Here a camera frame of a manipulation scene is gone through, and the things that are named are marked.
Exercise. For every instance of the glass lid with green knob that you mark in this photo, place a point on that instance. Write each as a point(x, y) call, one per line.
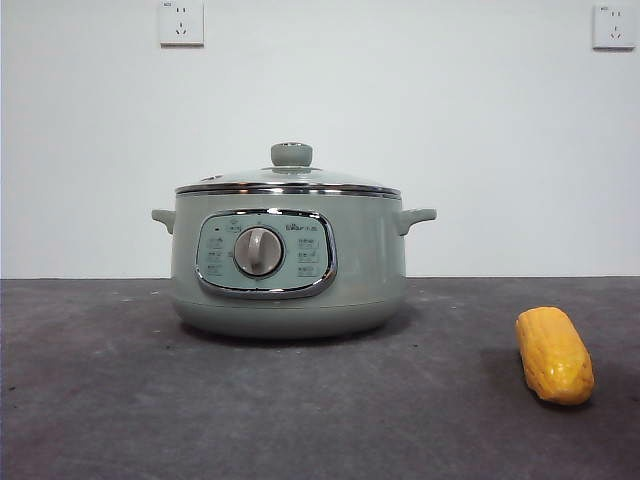
point(291, 152)

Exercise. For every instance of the white wall socket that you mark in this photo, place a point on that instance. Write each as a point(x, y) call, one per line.
point(614, 27)
point(181, 25)

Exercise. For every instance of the yellow corn cob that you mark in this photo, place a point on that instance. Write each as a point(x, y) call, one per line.
point(555, 355)

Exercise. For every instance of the pale green electric cooking pot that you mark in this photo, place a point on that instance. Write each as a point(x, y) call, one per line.
point(360, 260)

